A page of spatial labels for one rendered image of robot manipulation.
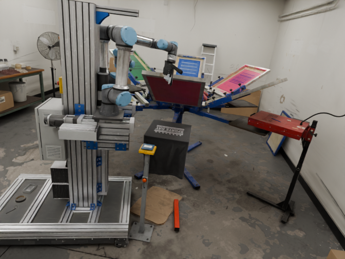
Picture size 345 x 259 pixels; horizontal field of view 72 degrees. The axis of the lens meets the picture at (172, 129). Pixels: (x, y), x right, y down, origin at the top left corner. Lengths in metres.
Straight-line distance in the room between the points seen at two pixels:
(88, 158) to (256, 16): 5.63
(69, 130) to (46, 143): 0.43
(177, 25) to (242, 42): 1.75
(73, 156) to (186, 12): 5.25
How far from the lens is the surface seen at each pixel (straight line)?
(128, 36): 1.66
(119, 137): 1.92
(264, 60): 6.90
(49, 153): 2.27
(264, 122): 2.81
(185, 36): 6.73
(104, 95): 1.83
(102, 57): 2.36
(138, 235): 2.59
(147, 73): 2.19
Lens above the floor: 1.88
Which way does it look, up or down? 22 degrees down
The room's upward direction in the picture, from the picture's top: 7 degrees clockwise
